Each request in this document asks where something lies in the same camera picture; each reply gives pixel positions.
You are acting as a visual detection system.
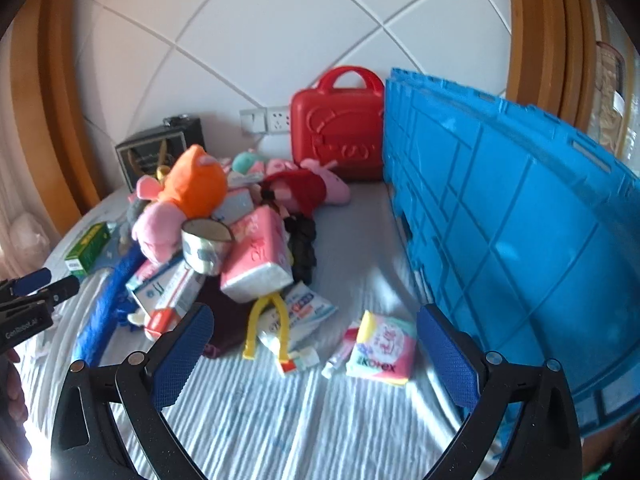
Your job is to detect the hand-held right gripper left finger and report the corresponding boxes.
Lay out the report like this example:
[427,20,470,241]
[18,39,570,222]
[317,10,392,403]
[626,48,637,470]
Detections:
[50,302,216,480]

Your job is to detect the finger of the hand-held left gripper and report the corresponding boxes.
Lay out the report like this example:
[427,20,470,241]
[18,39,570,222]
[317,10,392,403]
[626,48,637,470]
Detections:
[27,275,81,307]
[0,267,52,297]

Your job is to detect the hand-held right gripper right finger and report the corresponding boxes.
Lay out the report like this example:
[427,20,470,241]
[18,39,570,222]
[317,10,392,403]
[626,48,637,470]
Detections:
[416,304,583,480]

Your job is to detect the blue plastic storage crate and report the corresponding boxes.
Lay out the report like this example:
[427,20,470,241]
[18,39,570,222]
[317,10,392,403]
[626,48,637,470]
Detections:
[382,66,640,433]

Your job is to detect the person's left hand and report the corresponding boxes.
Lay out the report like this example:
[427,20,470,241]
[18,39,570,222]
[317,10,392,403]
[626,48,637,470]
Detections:
[0,350,27,461]

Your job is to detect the red and white small item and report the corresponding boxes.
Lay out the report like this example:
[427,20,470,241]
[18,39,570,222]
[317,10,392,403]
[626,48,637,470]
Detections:
[145,307,181,338]

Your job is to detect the green cardboard box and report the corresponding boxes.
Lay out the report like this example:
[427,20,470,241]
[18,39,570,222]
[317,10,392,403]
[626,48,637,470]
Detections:
[64,222,112,276]

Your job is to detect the blue fuzzy stick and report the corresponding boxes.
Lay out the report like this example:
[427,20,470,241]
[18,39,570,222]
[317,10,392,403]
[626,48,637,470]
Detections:
[71,247,146,368]

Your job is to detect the dark maroon cloth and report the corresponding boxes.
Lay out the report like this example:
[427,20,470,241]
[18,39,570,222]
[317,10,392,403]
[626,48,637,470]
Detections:
[192,280,261,358]

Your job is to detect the pink sanitary pad pack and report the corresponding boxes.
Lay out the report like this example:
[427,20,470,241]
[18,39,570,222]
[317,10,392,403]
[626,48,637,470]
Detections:
[345,310,417,387]

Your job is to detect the white and blue box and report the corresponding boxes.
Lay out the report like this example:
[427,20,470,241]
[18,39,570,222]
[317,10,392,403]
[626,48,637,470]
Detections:
[125,255,206,316]

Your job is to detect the yellow plastic clip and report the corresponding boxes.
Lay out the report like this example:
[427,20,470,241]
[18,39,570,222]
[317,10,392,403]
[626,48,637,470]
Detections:
[242,292,293,363]

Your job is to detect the grey tape roll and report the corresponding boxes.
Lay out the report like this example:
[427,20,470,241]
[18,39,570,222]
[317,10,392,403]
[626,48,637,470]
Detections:
[180,217,235,277]

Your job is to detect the small white tube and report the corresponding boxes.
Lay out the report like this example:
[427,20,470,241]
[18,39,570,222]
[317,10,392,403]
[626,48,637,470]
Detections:
[321,327,361,380]

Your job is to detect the pink plush toy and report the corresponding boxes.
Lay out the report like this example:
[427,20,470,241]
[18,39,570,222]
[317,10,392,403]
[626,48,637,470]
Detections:
[131,175,186,266]

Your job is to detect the small red and white box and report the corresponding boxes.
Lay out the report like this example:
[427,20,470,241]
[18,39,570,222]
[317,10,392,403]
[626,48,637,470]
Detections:
[278,347,321,376]

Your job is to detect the striped grey bed sheet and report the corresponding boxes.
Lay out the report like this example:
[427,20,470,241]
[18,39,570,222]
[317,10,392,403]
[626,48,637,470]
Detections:
[10,180,501,480]

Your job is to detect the pink tissue pack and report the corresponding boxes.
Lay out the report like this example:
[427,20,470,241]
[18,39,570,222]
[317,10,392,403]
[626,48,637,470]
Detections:
[220,207,295,303]

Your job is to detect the white and blue wipes pack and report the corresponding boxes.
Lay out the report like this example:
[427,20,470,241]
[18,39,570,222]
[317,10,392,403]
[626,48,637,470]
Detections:
[257,282,338,353]

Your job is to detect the light blue tissue pack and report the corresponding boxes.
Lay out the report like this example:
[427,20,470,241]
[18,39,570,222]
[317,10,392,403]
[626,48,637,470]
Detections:
[215,187,256,223]

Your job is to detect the black electric heater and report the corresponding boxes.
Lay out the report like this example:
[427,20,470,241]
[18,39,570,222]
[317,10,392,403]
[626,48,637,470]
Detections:
[115,116,202,193]

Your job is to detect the black cloth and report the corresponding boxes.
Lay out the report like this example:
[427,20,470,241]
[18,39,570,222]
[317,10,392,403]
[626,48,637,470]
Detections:
[285,212,318,286]

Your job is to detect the orange plush toy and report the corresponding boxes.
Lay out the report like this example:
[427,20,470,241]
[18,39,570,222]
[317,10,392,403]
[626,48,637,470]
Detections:
[165,145,228,221]

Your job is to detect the red dress plush doll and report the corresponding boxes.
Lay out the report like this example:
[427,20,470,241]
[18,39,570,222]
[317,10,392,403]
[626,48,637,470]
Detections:
[260,170,326,218]

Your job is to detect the mint green plush toy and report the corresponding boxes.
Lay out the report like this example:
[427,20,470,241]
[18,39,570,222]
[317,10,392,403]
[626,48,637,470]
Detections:
[231,150,266,176]

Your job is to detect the red plastic carry case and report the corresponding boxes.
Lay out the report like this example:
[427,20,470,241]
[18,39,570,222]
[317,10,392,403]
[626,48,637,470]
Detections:
[290,66,386,183]

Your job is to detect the wooden glass shelf cabinet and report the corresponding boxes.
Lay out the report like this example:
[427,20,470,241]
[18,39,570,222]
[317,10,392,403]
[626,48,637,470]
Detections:
[592,5,640,171]

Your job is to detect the patterned folded fabric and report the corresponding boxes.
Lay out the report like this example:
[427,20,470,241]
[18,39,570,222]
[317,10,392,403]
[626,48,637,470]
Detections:
[595,40,628,156]

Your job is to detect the wooden frame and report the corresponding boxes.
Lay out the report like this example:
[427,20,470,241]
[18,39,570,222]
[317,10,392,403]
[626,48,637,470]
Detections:
[10,0,106,221]
[505,0,601,111]

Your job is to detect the wall switch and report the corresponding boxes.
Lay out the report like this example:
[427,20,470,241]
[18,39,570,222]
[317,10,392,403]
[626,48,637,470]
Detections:
[240,108,266,133]

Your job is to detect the wall socket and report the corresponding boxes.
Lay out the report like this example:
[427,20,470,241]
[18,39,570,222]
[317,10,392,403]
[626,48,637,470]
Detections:
[265,106,293,133]

